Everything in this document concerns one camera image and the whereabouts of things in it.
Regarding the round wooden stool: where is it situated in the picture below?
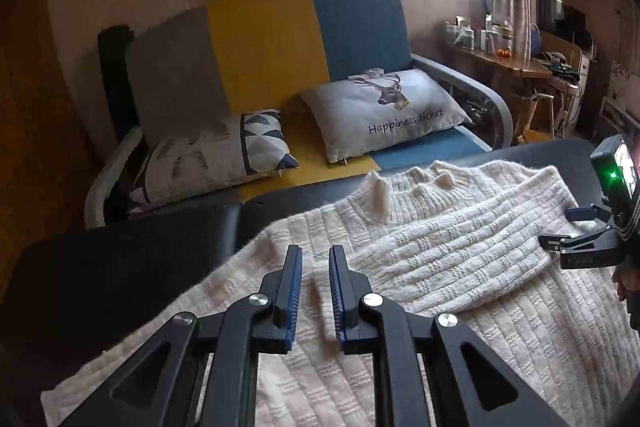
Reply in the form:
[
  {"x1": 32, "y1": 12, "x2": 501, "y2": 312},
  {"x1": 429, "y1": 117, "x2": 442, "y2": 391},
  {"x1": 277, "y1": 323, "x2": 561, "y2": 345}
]
[{"x1": 515, "y1": 94, "x2": 551, "y2": 142}]

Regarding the deer print pillow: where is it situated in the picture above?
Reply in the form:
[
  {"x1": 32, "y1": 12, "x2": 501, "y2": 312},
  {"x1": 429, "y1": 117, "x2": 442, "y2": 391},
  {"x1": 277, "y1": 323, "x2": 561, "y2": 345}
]
[{"x1": 299, "y1": 68, "x2": 473, "y2": 164}]

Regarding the brown cardboard sheet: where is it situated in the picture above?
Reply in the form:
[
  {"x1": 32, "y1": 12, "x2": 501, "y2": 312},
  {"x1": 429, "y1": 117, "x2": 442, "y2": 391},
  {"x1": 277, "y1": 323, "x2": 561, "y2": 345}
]
[{"x1": 542, "y1": 32, "x2": 583, "y2": 80}]

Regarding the black upright board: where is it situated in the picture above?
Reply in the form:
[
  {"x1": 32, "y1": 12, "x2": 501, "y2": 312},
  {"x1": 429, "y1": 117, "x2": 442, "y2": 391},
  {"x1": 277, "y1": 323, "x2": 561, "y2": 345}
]
[{"x1": 97, "y1": 24, "x2": 136, "y2": 142}]

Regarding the triangle pattern pillow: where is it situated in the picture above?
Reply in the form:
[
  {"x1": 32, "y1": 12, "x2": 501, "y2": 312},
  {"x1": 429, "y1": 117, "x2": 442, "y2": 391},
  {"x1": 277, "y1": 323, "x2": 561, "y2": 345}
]
[{"x1": 129, "y1": 109, "x2": 301, "y2": 208}]

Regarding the low white shelf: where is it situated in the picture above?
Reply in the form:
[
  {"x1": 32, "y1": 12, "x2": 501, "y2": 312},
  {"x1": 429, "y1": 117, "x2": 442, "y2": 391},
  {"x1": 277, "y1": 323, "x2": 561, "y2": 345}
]
[{"x1": 600, "y1": 94, "x2": 640, "y2": 138}]

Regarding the grey yellow blue sofa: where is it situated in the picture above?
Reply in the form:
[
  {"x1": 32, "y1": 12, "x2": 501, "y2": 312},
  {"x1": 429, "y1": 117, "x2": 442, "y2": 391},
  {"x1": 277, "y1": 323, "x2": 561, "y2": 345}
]
[{"x1": 84, "y1": 0, "x2": 513, "y2": 228}]

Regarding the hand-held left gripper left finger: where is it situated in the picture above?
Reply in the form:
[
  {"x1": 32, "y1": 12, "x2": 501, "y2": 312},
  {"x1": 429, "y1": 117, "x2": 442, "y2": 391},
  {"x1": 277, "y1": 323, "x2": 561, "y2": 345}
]
[{"x1": 57, "y1": 245, "x2": 303, "y2": 427}]

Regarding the white floral board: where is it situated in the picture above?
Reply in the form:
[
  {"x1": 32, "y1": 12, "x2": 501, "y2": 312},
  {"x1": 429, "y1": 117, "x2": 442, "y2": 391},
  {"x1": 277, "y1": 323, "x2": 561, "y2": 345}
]
[{"x1": 607, "y1": 62, "x2": 640, "y2": 82}]

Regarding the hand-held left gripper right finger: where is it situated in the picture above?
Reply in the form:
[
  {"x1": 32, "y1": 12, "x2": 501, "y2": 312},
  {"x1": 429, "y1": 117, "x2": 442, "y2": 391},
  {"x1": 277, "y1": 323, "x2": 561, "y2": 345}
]
[{"x1": 329, "y1": 244, "x2": 571, "y2": 427}]

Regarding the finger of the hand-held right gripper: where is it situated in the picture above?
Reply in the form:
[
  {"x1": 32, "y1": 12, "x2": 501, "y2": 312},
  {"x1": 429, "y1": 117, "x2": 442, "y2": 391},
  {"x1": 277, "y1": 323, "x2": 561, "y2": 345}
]
[
  {"x1": 538, "y1": 226, "x2": 617, "y2": 256},
  {"x1": 564, "y1": 203, "x2": 614, "y2": 224}
]

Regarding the cluster of jars and bottles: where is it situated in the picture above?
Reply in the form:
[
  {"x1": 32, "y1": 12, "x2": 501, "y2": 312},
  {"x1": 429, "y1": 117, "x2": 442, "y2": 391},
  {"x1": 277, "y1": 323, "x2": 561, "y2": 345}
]
[{"x1": 445, "y1": 14, "x2": 516, "y2": 58}]

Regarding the black television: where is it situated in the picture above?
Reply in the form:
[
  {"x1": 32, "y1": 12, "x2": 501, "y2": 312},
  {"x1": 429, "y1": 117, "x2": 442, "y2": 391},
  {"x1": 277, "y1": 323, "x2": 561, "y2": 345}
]
[{"x1": 537, "y1": 0, "x2": 586, "y2": 38}]

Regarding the cluttered white folding table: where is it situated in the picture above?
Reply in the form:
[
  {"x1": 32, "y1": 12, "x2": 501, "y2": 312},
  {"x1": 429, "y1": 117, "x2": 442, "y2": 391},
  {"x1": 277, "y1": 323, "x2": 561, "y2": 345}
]
[{"x1": 537, "y1": 52, "x2": 581, "y2": 138}]

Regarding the wooden desk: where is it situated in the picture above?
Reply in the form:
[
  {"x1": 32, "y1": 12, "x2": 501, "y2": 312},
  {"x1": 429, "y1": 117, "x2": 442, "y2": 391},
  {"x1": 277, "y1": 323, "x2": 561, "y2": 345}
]
[{"x1": 445, "y1": 47, "x2": 551, "y2": 142}]

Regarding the white knit sweater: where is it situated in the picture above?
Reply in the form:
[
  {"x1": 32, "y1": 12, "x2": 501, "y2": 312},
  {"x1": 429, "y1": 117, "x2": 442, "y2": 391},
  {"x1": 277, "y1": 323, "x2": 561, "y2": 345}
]
[{"x1": 40, "y1": 159, "x2": 640, "y2": 427}]

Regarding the person's right hand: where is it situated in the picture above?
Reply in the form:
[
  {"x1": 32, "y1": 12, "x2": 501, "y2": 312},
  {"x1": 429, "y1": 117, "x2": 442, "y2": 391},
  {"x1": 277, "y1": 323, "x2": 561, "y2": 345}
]
[{"x1": 612, "y1": 262, "x2": 640, "y2": 304}]

